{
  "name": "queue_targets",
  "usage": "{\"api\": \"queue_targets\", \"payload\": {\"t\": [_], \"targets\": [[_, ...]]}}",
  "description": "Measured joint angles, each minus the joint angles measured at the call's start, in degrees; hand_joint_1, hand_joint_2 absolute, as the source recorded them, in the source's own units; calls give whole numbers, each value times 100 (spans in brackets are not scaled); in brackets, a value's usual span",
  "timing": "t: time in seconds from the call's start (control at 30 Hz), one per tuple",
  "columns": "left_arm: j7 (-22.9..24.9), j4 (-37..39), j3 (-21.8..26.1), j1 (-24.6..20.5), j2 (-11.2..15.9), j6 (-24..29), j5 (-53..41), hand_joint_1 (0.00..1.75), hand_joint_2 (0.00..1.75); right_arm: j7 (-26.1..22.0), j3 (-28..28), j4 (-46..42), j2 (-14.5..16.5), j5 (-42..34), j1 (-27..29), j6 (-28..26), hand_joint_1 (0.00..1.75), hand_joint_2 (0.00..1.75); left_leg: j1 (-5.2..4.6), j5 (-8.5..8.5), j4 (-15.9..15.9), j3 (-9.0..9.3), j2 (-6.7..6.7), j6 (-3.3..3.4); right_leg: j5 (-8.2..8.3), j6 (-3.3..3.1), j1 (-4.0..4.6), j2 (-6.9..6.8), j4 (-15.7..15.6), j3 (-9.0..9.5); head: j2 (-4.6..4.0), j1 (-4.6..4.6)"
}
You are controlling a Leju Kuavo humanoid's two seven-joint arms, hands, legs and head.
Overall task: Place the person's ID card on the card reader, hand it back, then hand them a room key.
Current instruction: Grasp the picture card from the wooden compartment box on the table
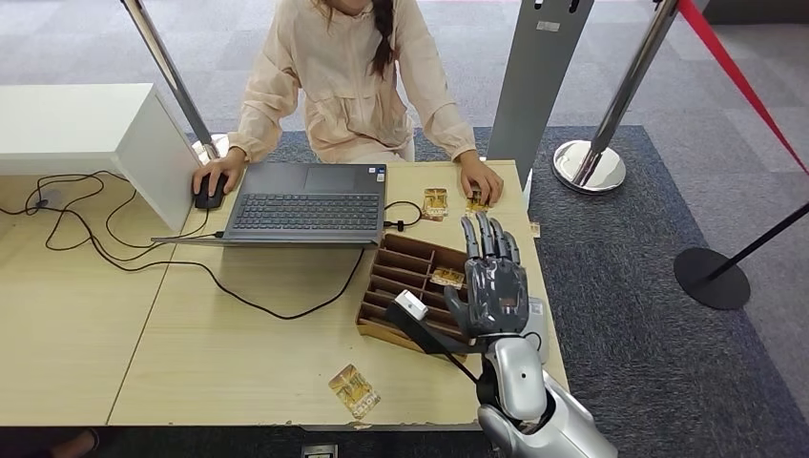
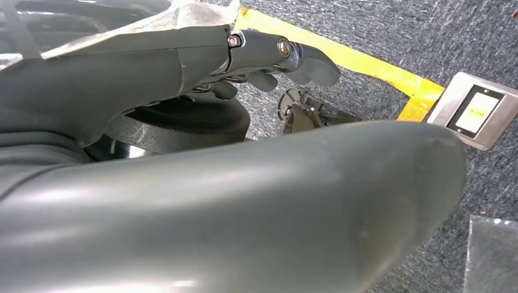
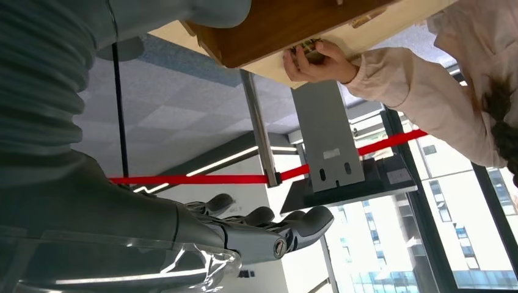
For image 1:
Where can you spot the black stanchion with round base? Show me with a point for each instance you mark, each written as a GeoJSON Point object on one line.
{"type": "Point", "coordinates": [711, 278]}

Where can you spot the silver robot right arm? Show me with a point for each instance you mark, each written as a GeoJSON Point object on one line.
{"type": "Point", "coordinates": [521, 379]}

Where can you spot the person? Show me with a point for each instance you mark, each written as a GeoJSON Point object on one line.
{"type": "Point", "coordinates": [347, 82]}

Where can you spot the gold patterned card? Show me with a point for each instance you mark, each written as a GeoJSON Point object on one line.
{"type": "Point", "coordinates": [447, 278]}
{"type": "Point", "coordinates": [475, 206]}
{"type": "Point", "coordinates": [354, 392]}
{"type": "Point", "coordinates": [435, 203]}

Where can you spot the dark grey laptop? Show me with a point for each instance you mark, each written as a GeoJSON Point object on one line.
{"type": "Point", "coordinates": [303, 212]}

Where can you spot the tan shoe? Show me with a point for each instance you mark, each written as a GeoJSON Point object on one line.
{"type": "Point", "coordinates": [76, 445]}

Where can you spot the chrome stanchion post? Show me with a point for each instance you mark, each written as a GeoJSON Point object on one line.
{"type": "Point", "coordinates": [591, 167]}
{"type": "Point", "coordinates": [167, 69]}

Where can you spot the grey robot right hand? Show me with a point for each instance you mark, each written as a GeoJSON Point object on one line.
{"type": "Point", "coordinates": [496, 297]}

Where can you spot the brown wooden card organiser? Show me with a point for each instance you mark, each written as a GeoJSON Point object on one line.
{"type": "Point", "coordinates": [392, 284]}

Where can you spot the small grey adapter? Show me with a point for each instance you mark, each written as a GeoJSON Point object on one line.
{"type": "Point", "coordinates": [52, 198]}

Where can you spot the light grey card reader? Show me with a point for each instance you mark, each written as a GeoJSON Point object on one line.
{"type": "Point", "coordinates": [539, 316]}

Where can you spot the grey kiosk pillar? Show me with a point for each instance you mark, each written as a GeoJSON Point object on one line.
{"type": "Point", "coordinates": [537, 82]}

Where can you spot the person's right hand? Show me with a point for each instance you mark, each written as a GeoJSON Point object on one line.
{"type": "Point", "coordinates": [227, 169]}

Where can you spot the thin white panel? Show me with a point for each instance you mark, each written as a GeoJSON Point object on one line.
{"type": "Point", "coordinates": [528, 186]}

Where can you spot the person's left forearm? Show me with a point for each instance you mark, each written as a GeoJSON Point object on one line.
{"type": "Point", "coordinates": [449, 120]}

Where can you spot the thin grey rod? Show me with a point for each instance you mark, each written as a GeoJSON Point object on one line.
{"type": "Point", "coordinates": [183, 241]}

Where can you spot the small tan tag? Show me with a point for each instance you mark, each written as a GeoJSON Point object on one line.
{"type": "Point", "coordinates": [535, 230]}

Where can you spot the person's left hand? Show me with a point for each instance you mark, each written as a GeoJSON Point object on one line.
{"type": "Point", "coordinates": [480, 180]}

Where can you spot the white desk cabinet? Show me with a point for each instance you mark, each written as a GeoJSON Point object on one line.
{"type": "Point", "coordinates": [76, 126]}

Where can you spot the silver floor socket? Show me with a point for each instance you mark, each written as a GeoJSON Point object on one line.
{"type": "Point", "coordinates": [319, 452]}

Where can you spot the black computer mouse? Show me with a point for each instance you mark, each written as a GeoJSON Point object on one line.
{"type": "Point", "coordinates": [212, 200]}

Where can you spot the person's right forearm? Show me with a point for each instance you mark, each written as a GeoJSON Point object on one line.
{"type": "Point", "coordinates": [259, 123]}

